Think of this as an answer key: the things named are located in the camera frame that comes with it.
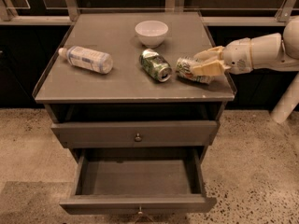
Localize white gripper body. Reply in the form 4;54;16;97
222;38;253;75

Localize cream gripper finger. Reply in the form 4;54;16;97
194;46;224;61
191;60;230;77

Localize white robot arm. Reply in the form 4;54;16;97
191;17;299;77

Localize crushed green soda can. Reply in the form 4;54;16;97
139;49;172;82

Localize grey drawer cabinet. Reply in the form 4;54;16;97
32;11;237;161

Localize round metal drawer knob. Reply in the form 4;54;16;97
135;133;142;142

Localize grey top drawer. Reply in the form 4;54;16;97
51;120;220;148

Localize open grey middle drawer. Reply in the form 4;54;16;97
60;147;217;215

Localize white ceramic bowl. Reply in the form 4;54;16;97
135;21;169;48

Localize clear plastic water bottle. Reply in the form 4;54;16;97
58;46;113;75

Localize white cylindrical post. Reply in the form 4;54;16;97
271;72;299;123

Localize metal middle drawer handle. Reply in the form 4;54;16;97
134;207;154;224

